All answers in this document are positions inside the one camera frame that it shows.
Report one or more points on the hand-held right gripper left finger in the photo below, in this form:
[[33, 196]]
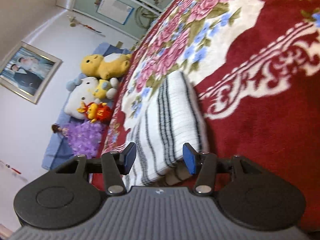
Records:
[[130, 158]]

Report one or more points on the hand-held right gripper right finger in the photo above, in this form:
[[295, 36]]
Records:
[[188, 158]]

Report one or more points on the white black-striped sweater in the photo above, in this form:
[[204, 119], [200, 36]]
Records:
[[172, 120]]

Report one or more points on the doll in purple dress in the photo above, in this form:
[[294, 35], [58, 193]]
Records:
[[82, 137]]

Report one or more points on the red and yellow plush toy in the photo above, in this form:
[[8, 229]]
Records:
[[96, 112]]

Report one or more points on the red floral blanket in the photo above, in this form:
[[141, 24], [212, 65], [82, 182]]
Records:
[[250, 142]]

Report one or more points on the small yellow plush toy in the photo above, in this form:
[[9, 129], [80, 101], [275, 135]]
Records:
[[101, 88]]

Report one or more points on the blue headboard cushion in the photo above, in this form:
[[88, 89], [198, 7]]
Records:
[[53, 152]]

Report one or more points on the white cat plush toy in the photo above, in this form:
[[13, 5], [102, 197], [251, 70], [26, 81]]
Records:
[[80, 95]]

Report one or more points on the yellow bear plush toy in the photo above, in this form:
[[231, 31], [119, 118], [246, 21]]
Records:
[[107, 66]]

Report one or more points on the framed portrait photo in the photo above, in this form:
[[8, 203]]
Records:
[[25, 72]]

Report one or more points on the pale green wardrobe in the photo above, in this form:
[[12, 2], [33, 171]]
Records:
[[87, 5]]

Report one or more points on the red hanging wall ornament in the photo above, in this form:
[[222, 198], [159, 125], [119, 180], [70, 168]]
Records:
[[88, 27], [17, 171]]

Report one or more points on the blue-bordered wall poster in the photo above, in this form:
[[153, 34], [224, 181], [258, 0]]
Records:
[[113, 8]]

